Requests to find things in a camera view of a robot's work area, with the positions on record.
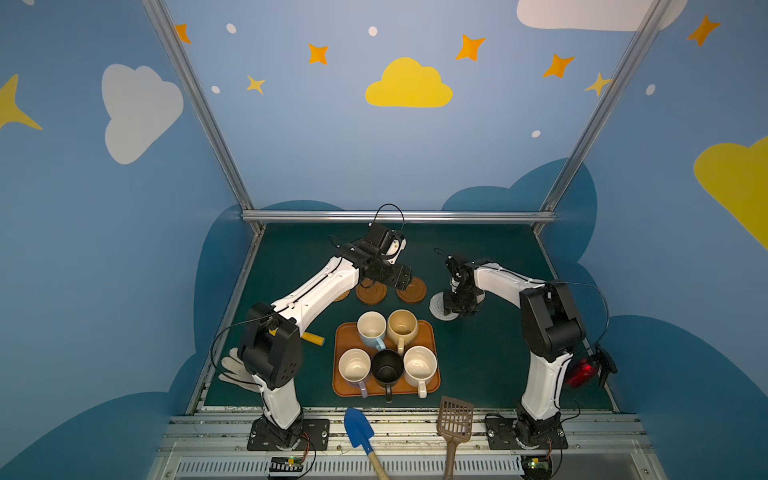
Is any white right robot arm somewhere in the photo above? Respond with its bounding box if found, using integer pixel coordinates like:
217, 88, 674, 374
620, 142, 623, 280
430, 255, 586, 449

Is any brown wooden round coaster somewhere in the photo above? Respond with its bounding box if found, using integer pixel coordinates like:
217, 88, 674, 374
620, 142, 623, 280
396, 277, 428, 304

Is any light blue mug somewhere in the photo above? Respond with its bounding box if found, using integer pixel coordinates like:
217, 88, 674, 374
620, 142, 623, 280
356, 311, 387, 351

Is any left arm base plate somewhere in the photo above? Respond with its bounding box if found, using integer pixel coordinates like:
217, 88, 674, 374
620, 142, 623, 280
246, 417, 330, 451

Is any white cream mug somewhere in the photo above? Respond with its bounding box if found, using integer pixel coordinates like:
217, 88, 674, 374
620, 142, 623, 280
403, 346, 438, 399

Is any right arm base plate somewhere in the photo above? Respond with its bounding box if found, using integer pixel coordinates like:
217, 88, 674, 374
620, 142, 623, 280
484, 414, 569, 450

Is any black mug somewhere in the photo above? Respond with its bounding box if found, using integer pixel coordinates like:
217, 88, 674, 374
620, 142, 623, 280
371, 349, 404, 403

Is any grey woven round coaster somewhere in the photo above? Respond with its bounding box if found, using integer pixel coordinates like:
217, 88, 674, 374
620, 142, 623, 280
429, 292, 459, 322

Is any aluminium back frame rail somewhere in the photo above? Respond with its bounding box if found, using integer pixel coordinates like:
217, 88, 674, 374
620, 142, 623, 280
241, 209, 556, 224

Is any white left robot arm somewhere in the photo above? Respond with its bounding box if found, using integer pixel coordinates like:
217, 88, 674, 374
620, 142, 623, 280
236, 222, 412, 449

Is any green circuit board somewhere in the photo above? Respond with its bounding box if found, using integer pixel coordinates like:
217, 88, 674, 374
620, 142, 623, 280
521, 456, 553, 480
266, 456, 305, 479

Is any lavender mug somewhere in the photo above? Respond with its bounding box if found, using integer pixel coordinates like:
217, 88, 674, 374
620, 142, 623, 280
338, 348, 371, 398

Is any aluminium left frame post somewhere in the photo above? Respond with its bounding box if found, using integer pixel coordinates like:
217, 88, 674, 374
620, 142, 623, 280
141, 0, 254, 213

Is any blue toy shovel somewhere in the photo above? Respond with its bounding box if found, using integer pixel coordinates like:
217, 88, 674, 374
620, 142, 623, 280
344, 408, 389, 480

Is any aluminium right frame post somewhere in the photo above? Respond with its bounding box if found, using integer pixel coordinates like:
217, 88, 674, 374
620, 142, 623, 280
532, 0, 672, 237

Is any orange brown serving tray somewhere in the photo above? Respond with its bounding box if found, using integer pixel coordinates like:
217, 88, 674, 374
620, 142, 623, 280
332, 320, 441, 397

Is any aluminium frame post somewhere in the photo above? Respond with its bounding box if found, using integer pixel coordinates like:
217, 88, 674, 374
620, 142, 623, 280
141, 0, 254, 213
532, 0, 672, 237

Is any cream speckled mug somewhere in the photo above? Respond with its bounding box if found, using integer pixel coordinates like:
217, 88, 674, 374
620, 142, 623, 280
386, 309, 419, 356

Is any brown slotted spatula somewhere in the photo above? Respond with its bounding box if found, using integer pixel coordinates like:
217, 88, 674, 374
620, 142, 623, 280
437, 396, 474, 480

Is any yellow toy shovel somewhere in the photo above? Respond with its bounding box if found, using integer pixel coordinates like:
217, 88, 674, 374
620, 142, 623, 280
268, 325, 325, 348

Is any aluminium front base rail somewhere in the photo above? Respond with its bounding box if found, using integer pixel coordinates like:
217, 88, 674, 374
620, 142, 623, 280
148, 408, 666, 479

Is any left green circuit board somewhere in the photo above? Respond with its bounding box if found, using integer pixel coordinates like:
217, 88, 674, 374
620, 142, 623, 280
266, 456, 305, 479

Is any right green circuit board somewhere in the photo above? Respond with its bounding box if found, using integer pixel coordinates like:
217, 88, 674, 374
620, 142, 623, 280
521, 456, 553, 480

